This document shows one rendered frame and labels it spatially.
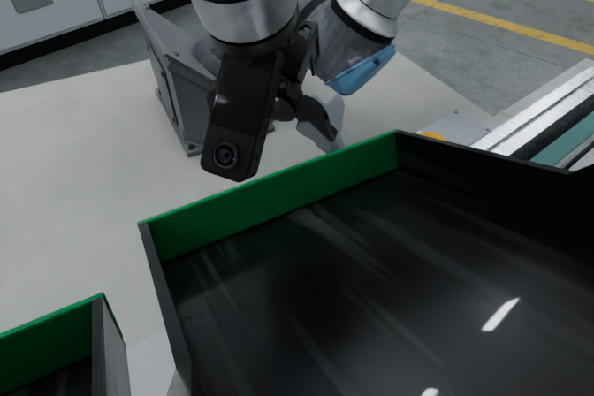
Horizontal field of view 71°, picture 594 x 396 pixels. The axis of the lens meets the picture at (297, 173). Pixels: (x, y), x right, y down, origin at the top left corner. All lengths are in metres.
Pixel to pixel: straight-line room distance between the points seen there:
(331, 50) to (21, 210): 0.54
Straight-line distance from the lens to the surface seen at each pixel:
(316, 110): 0.39
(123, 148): 0.81
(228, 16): 0.29
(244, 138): 0.34
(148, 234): 0.16
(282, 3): 0.30
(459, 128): 0.67
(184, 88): 0.68
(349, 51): 0.67
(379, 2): 0.66
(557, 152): 0.71
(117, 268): 0.62
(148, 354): 0.54
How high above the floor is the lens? 1.34
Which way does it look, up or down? 44 degrees down
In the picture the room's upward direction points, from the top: straight up
